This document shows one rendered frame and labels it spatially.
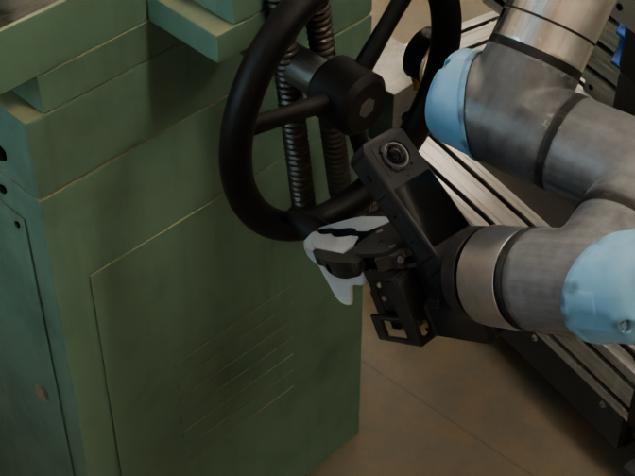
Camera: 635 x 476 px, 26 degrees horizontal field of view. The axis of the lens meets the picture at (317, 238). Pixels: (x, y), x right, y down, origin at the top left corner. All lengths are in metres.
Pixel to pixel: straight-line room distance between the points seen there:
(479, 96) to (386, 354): 1.10
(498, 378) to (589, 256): 1.16
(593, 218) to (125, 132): 0.52
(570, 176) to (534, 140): 0.04
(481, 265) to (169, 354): 0.63
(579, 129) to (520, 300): 0.13
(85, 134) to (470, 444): 0.90
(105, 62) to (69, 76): 0.04
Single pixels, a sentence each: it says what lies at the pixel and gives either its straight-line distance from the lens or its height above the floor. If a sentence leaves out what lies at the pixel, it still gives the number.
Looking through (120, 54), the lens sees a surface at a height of 0.82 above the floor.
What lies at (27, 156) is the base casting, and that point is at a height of 0.76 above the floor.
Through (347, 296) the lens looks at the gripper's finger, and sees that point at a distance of 1.14.
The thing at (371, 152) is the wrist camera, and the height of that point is 0.88.
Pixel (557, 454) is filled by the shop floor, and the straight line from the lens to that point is 1.99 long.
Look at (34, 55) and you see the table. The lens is 1.20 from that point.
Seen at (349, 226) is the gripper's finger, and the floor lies 0.77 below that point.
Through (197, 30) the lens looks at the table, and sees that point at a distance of 1.20.
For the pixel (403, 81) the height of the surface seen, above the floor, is 0.62.
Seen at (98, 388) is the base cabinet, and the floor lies 0.43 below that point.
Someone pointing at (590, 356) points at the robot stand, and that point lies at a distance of 1.86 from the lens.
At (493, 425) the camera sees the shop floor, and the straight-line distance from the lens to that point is 2.01.
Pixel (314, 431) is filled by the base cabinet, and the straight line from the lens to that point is 1.88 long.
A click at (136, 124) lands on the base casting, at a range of 1.31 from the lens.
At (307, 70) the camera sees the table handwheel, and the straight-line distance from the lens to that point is 1.22.
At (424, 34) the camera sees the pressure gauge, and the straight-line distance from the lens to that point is 1.51.
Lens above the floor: 1.54
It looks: 43 degrees down
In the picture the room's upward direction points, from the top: straight up
